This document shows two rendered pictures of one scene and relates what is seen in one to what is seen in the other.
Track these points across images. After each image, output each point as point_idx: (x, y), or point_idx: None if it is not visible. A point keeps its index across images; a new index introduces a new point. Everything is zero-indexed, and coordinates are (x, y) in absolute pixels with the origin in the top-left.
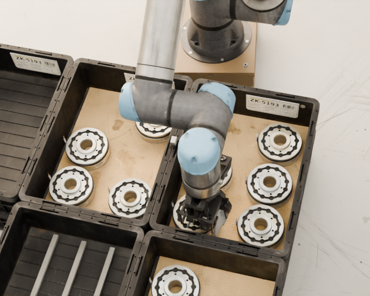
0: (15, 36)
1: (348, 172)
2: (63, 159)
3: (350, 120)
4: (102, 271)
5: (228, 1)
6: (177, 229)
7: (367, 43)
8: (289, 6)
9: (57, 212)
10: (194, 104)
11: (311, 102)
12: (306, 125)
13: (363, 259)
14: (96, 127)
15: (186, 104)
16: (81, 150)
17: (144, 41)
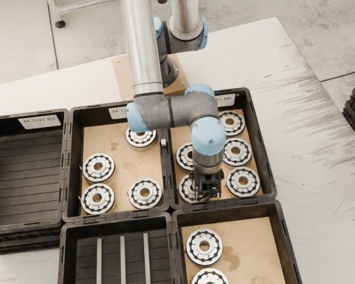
0: (15, 112)
1: (269, 132)
2: (83, 182)
3: (255, 101)
4: (145, 253)
5: (164, 40)
6: (193, 203)
7: (244, 54)
8: (206, 33)
9: (98, 221)
10: (189, 102)
11: (243, 90)
12: (239, 108)
13: (303, 182)
14: (98, 152)
15: (183, 105)
16: (96, 171)
17: (134, 66)
